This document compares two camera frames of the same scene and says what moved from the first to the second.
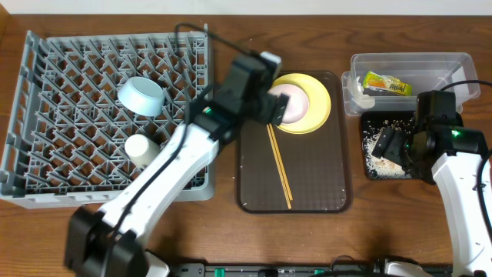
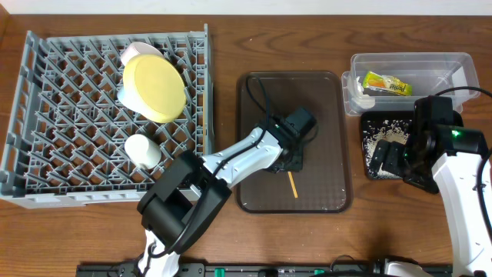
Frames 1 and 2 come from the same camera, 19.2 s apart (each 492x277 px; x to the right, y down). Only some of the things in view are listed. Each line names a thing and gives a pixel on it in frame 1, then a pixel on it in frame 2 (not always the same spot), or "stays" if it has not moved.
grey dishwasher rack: x=67 y=141 stays
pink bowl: x=297 y=105 to x=135 y=49
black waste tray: x=372 y=122 stays
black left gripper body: x=270 y=108 to x=291 y=162
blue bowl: x=142 y=96 stays
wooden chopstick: x=279 y=168 to x=294 y=186
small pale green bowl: x=141 y=151 stays
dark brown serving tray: x=282 y=171 stays
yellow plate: x=319 y=103 to x=154 y=88
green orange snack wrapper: x=377 y=81 stays
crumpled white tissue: x=362 y=100 stays
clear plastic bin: x=391 y=81 stays
